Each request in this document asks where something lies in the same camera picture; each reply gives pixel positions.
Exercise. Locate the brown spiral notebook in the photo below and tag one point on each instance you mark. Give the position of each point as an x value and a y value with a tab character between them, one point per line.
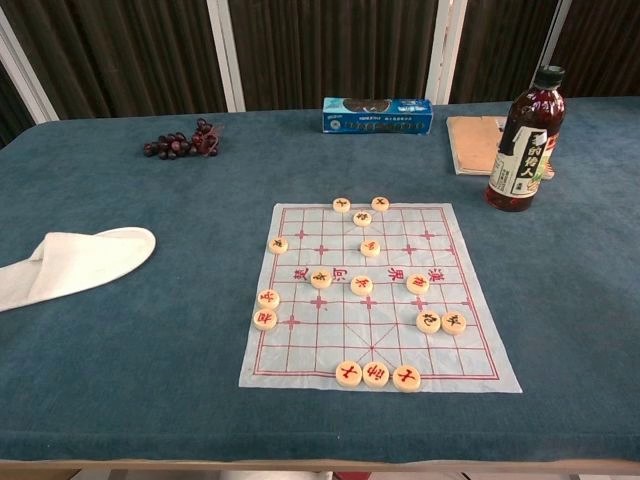
475	145

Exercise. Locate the dark purple grape bunch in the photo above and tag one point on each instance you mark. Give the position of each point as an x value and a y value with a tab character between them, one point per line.
175	145

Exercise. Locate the blue cookie box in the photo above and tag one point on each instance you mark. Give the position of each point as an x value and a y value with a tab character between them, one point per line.
375	122

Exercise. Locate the wooden chess piece red character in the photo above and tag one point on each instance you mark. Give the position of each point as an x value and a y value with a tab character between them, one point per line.
406	378
348	373
265	319
370	247
375	374
417	284
268	299

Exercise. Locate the dark brown pleated curtain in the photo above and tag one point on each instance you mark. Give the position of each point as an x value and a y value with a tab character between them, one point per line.
500	40
10	115
330	45
610	40
125	50

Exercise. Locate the wooden chess piece black character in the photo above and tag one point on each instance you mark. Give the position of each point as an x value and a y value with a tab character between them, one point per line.
361	285
380	203
362	218
278	245
321	279
428	322
453	323
341	204

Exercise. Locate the chinese chess board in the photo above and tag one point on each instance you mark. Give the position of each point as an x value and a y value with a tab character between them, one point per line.
350	340

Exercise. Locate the blue felt tablecloth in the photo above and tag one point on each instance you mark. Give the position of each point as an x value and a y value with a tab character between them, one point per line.
150	375

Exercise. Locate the white frame post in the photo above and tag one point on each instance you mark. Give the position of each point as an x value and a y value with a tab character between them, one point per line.
446	50
25	75
226	55
559	31

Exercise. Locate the dark tea bottle black cap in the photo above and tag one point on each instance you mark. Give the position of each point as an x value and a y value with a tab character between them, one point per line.
520	165

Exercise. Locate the white disposable slipper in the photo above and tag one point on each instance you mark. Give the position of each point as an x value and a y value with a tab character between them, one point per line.
100	255

